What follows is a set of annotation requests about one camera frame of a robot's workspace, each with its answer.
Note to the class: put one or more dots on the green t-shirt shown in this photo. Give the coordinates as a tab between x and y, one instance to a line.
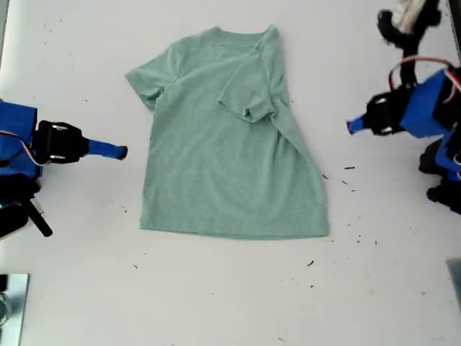
234	162

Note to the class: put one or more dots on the black clamp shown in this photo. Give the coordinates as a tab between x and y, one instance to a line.
3	283

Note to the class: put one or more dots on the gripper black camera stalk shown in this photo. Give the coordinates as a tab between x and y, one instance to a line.
39	218
408	72

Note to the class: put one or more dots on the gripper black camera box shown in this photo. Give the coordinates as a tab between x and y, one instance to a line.
11	221

